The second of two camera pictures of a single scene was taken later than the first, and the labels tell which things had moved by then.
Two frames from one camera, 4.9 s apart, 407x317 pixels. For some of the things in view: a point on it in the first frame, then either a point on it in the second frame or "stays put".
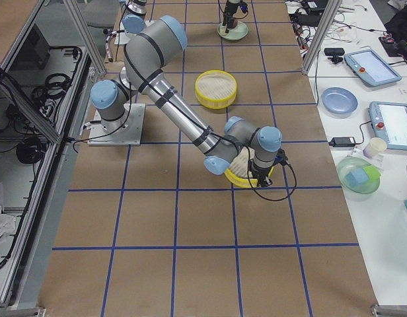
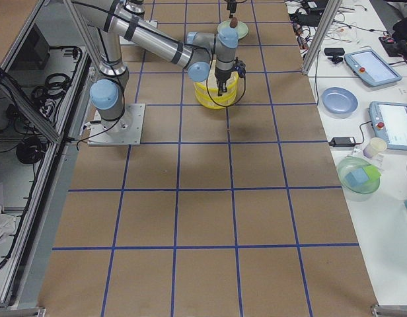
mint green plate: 238,33 stays put
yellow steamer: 244,181 → 207,91
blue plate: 339,100 stays put
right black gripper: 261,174 → 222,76
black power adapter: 342,142 stays put
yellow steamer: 215,89 stays put
